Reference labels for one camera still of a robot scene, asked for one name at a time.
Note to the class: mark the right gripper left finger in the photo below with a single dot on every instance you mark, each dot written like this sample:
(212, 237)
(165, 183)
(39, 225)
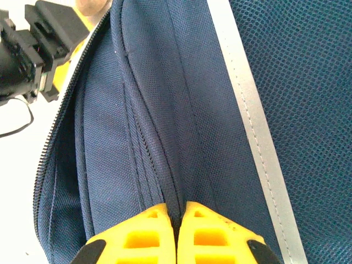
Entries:
(137, 236)

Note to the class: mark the navy blue backpack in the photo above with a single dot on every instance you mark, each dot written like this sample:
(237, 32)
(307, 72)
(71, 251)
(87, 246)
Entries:
(192, 110)

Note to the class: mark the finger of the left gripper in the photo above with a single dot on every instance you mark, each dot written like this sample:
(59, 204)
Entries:
(61, 74)

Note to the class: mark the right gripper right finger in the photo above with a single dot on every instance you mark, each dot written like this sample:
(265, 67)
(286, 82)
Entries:
(217, 236)

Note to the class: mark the tan glasses case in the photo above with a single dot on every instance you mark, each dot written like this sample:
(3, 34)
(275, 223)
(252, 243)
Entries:
(90, 5)

